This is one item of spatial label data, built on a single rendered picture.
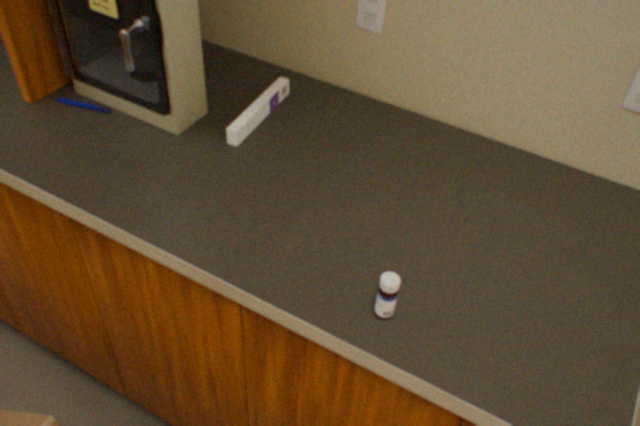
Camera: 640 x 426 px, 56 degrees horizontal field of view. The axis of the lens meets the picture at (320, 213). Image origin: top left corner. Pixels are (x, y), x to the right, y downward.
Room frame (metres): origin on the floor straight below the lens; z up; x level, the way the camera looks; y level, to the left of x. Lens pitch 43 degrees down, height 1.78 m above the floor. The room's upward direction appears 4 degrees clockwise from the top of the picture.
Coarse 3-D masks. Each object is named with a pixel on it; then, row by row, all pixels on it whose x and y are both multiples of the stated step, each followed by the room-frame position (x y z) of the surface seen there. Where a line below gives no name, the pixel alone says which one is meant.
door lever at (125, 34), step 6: (138, 24) 1.12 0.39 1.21; (120, 30) 1.09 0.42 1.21; (126, 30) 1.09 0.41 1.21; (132, 30) 1.10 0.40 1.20; (138, 30) 1.13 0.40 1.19; (120, 36) 1.08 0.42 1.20; (126, 36) 1.08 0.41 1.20; (126, 42) 1.08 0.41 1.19; (126, 48) 1.08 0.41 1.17; (132, 48) 1.09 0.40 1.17; (126, 54) 1.08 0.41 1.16; (132, 54) 1.09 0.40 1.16; (126, 60) 1.08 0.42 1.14; (132, 60) 1.08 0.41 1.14; (126, 66) 1.08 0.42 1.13; (132, 66) 1.08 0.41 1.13
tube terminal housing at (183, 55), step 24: (168, 0) 1.13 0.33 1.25; (192, 0) 1.20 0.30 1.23; (168, 24) 1.13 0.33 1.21; (192, 24) 1.19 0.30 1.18; (168, 48) 1.12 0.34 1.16; (192, 48) 1.18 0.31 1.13; (168, 72) 1.12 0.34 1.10; (192, 72) 1.18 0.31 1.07; (96, 96) 1.23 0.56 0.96; (192, 96) 1.17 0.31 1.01; (144, 120) 1.16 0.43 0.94; (168, 120) 1.13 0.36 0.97; (192, 120) 1.16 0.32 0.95
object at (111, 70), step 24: (72, 0) 1.21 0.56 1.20; (120, 0) 1.15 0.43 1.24; (144, 0) 1.12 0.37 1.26; (72, 24) 1.22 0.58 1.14; (96, 24) 1.18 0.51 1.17; (120, 24) 1.15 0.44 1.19; (144, 24) 1.12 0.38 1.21; (72, 48) 1.23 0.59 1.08; (96, 48) 1.19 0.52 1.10; (120, 48) 1.16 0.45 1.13; (144, 48) 1.13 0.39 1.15; (96, 72) 1.20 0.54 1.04; (120, 72) 1.16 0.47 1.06; (144, 72) 1.13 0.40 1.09; (120, 96) 1.17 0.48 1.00; (144, 96) 1.14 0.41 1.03; (168, 96) 1.11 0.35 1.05
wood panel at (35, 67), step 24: (0, 0) 1.20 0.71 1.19; (24, 0) 1.25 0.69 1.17; (0, 24) 1.21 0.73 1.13; (24, 24) 1.24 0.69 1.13; (48, 24) 1.29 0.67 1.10; (24, 48) 1.22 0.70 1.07; (48, 48) 1.28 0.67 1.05; (24, 72) 1.20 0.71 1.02; (48, 72) 1.26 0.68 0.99; (24, 96) 1.21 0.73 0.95
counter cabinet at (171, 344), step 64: (0, 192) 1.02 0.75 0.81; (0, 256) 1.08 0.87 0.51; (64, 256) 0.94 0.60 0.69; (128, 256) 0.84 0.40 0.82; (64, 320) 0.99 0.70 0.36; (128, 320) 0.87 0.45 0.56; (192, 320) 0.77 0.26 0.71; (256, 320) 0.70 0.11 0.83; (128, 384) 0.90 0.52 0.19; (192, 384) 0.79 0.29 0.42; (256, 384) 0.70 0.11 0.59; (320, 384) 0.63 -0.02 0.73; (384, 384) 0.57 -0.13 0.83
